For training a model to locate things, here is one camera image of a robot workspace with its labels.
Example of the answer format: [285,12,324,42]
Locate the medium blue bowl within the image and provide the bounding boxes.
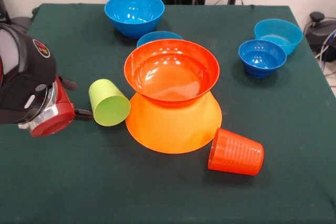
[104,0,165,39]

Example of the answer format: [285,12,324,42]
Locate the dark grey chair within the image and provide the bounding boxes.
[10,16,34,34]

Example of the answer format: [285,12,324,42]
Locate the small dark blue bowl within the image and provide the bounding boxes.
[238,39,287,79]

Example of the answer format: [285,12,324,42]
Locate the small light blue bowl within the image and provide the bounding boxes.
[136,30,184,49]
[254,18,304,56]

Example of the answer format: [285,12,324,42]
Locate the red-orange cup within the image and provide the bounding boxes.
[207,127,265,176]

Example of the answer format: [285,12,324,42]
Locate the large light orange bowl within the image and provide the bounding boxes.
[125,91,223,155]

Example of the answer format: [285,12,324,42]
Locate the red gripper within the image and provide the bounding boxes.
[29,74,94,138]

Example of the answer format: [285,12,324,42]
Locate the shallow red-orange bowl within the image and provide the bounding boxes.
[123,38,221,108]

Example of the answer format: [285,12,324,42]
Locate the tangle of floor cables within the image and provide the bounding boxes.
[314,30,336,63]

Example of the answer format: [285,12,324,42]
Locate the light green cup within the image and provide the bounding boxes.
[88,78,132,127]

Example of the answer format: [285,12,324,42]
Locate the dark green tablecloth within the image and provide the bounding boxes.
[0,3,336,224]

